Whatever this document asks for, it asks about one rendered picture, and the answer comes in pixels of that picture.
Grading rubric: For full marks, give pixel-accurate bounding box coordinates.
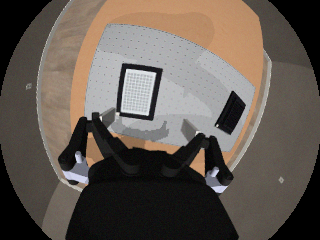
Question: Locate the black well plate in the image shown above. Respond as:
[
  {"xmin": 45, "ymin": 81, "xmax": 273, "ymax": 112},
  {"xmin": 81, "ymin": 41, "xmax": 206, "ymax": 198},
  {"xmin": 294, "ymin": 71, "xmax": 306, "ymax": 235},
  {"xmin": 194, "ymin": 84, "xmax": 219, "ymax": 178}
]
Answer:
[{"xmin": 221, "ymin": 97, "xmax": 245, "ymax": 132}]

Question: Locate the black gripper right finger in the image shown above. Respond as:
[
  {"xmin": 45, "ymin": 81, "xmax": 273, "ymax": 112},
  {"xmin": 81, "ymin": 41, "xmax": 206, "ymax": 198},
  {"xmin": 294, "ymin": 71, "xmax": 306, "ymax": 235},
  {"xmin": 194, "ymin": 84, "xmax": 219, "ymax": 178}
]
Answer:
[{"xmin": 161, "ymin": 119, "xmax": 234, "ymax": 197}]

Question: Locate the white well plate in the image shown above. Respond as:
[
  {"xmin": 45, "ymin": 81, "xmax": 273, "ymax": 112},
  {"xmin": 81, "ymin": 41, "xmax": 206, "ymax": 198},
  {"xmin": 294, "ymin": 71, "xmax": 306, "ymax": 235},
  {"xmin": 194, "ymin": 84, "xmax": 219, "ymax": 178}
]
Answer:
[{"xmin": 121, "ymin": 69, "xmax": 156, "ymax": 116}]

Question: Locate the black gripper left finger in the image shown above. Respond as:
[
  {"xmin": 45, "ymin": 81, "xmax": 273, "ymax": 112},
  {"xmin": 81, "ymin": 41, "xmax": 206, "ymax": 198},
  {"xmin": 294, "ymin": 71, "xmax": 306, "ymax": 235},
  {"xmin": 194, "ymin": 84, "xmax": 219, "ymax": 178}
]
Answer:
[{"xmin": 58, "ymin": 107, "xmax": 141, "ymax": 185}]

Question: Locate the grey perforated base plate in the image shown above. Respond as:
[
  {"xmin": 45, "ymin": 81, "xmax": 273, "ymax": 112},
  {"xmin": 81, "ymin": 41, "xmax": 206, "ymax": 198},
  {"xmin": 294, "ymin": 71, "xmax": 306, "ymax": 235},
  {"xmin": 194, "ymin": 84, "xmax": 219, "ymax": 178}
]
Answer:
[{"xmin": 84, "ymin": 23, "xmax": 256, "ymax": 152}]

